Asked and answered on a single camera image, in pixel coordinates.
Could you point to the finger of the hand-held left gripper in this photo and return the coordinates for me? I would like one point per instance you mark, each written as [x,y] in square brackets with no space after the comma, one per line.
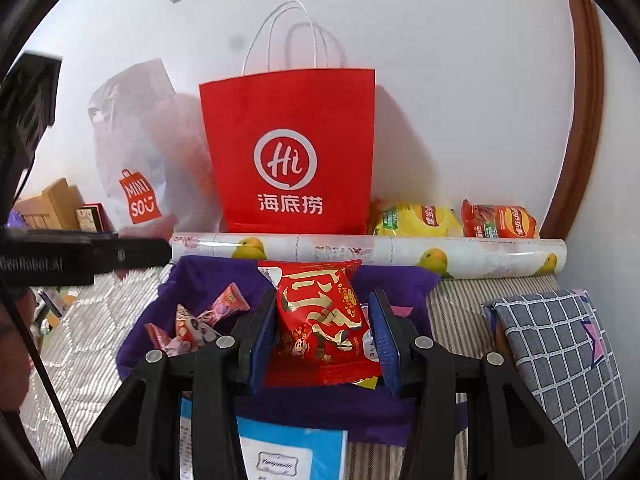
[130,255]

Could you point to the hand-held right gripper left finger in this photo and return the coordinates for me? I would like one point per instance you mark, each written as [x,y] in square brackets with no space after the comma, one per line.
[262,345]

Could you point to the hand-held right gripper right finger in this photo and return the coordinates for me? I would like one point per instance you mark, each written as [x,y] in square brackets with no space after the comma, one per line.
[385,345]

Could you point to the red gold snack packet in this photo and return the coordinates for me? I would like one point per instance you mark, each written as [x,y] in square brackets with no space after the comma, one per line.
[315,310]

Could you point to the pink triangular snack packet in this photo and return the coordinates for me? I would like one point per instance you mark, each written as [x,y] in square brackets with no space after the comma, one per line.
[192,327]

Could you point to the purple towel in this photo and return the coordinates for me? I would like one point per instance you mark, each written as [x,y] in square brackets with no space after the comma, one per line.
[300,410]

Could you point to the pink white snack packet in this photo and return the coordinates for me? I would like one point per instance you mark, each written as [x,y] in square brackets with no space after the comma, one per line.
[160,340]

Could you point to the patterned hardcover book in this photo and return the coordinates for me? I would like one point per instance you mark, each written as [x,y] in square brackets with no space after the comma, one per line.
[90,217]

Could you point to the striped quilted table cover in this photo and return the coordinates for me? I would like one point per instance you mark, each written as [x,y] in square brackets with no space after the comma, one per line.
[100,310]

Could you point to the fruit print paper roll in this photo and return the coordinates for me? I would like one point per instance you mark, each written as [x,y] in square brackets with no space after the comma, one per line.
[390,252]

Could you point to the wooden headboard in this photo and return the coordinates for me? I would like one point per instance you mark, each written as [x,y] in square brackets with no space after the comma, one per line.
[47,205]

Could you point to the blue tissue box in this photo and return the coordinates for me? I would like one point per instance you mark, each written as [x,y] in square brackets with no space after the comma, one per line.
[280,450]

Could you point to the white plastic shopping bag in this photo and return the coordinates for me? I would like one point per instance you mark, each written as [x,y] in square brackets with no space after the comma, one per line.
[150,125]

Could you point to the yellow chip bag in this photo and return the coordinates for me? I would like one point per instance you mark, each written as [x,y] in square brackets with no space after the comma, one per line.
[417,220]

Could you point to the orange red chip bag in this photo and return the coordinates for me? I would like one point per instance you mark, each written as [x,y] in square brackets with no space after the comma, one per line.
[500,220]

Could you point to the grey checkered folded cloth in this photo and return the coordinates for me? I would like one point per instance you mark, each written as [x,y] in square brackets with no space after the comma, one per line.
[555,350]

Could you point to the red paper bag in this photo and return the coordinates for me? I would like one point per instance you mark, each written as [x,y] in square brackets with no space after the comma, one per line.
[287,125]

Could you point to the brown wooden door frame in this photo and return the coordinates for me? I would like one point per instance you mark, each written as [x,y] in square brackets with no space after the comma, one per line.
[580,110]

